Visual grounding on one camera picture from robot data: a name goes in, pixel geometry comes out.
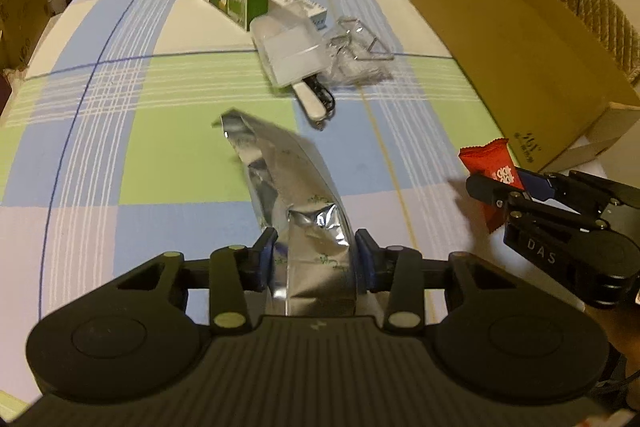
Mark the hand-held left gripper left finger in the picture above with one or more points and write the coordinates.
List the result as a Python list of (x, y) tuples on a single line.
[(267, 253)]

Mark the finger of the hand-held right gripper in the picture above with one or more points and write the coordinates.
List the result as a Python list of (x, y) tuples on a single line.
[(490, 192), (537, 187)]

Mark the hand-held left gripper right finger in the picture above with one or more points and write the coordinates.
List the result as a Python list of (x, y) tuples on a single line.
[(364, 257)]

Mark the red snack packet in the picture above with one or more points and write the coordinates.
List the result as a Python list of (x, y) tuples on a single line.
[(487, 157)]

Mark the silver foil bag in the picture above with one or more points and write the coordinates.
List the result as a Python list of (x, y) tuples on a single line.
[(295, 177)]

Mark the cardboard box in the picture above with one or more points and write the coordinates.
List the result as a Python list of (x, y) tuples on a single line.
[(500, 32)]

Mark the clear plastic bag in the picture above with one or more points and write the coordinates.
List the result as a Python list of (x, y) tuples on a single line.
[(357, 52)]

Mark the checkered cloth desktop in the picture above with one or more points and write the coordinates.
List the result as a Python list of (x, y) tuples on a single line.
[(150, 132)]

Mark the quilted chair back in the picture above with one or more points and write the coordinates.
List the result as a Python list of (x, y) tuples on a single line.
[(605, 12)]

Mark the white slim carton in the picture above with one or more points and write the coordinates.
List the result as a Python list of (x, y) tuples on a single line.
[(297, 4)]

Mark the brown storage carton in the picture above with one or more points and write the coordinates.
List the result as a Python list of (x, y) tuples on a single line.
[(17, 7)]

